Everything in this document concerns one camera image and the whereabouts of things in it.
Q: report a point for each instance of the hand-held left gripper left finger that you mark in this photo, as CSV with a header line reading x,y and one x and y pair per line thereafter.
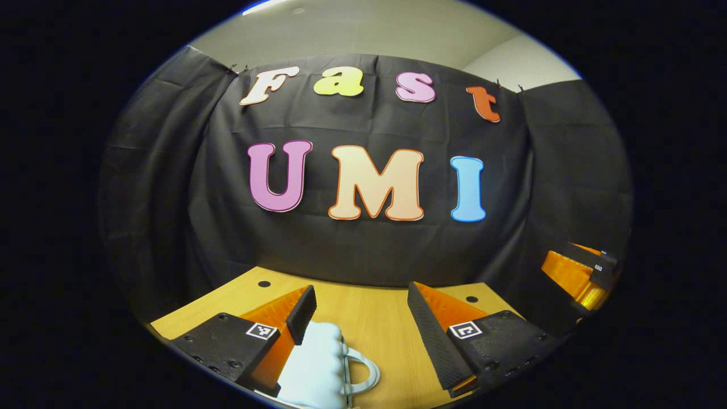
x,y
301,315

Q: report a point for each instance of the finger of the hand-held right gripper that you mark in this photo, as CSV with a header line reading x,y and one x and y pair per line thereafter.
x,y
606,254
588,258

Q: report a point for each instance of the black backdrop cloth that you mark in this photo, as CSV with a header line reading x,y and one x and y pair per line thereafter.
x,y
363,244

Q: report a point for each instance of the small light blue suitcase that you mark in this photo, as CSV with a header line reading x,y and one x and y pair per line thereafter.
x,y
318,363

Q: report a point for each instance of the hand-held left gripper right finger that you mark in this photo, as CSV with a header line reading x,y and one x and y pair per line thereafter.
x,y
429,335

